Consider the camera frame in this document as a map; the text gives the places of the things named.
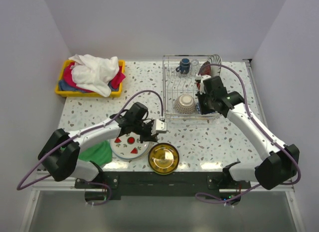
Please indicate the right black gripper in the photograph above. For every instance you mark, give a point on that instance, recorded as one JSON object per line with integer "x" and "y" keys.
{"x": 204, "y": 110}

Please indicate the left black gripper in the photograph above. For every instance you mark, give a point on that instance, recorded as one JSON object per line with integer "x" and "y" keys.
{"x": 148, "y": 137}

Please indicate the blue patterned bowl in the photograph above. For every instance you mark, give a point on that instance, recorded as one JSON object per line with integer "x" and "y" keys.
{"x": 199, "y": 110}

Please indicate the red patterned small dish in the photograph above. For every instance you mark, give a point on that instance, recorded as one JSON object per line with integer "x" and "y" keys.
{"x": 184, "y": 104}

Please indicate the red floral plate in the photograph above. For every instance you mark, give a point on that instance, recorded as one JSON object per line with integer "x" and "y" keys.
{"x": 205, "y": 69}

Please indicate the blue striped white plate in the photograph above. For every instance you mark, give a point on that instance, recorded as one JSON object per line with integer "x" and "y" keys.
{"x": 215, "y": 69}

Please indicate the yellow patterned plate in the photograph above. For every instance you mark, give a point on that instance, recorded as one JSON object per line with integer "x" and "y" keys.
{"x": 163, "y": 158}

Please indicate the small clear glass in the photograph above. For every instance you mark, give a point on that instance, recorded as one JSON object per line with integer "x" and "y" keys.
{"x": 195, "y": 67}

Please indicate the wire dish rack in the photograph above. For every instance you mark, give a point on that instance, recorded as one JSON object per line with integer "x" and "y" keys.
{"x": 176, "y": 84}

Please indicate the dark blue mug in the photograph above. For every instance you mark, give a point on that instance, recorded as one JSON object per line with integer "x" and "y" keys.
{"x": 184, "y": 66}

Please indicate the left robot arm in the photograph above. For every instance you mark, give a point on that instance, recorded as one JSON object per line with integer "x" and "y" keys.
{"x": 111, "y": 128}

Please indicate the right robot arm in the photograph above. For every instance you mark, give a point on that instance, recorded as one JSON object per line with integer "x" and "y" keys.
{"x": 279, "y": 160}

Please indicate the watermelon pattern white plate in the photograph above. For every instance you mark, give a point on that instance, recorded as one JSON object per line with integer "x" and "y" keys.
{"x": 129, "y": 138}

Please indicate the yellow plastic bin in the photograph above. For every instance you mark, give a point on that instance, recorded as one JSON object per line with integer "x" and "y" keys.
{"x": 65, "y": 93}

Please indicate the green cloth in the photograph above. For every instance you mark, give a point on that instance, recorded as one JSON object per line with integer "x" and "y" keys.
{"x": 99, "y": 152}

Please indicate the white towel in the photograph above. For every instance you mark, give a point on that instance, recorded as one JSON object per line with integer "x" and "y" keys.
{"x": 94, "y": 73}

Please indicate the blue checked cloth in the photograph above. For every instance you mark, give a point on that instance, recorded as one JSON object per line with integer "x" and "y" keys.
{"x": 62, "y": 85}

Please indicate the pink cloth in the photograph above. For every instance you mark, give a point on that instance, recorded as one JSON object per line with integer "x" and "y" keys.
{"x": 113, "y": 84}

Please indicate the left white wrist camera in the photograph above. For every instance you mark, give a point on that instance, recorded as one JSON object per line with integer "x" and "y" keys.
{"x": 159, "y": 127}

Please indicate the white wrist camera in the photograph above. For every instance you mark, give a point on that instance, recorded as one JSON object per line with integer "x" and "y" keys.
{"x": 199, "y": 82}
{"x": 159, "y": 127}

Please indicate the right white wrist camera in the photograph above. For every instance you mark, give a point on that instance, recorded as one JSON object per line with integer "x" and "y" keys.
{"x": 199, "y": 82}

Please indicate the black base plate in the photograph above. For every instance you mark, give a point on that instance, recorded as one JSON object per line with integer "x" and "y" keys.
{"x": 151, "y": 184}

